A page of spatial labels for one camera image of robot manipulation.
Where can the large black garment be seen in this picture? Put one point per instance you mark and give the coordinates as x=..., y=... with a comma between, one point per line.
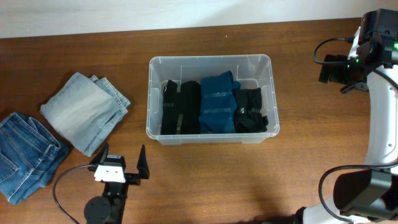
x=181, y=108

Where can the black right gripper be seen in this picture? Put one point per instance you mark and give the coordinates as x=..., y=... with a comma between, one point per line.
x=337, y=74

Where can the small black garment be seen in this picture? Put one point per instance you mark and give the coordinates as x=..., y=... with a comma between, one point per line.
x=248, y=117

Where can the light blue jeans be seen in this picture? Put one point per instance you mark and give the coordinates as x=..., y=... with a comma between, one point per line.
x=85, y=111

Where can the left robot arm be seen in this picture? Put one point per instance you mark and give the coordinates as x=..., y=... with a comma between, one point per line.
x=108, y=208

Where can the clear plastic storage bin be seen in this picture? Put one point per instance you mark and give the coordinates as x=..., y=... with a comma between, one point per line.
x=252, y=71

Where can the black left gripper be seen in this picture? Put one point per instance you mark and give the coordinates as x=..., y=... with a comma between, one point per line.
x=143, y=171

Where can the teal blue garment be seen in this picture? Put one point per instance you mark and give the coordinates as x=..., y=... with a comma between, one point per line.
x=218, y=104

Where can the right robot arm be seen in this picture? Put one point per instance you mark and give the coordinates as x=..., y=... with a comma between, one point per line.
x=366, y=193

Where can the dark blue folded jeans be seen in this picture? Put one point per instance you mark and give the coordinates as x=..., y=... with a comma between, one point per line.
x=30, y=155

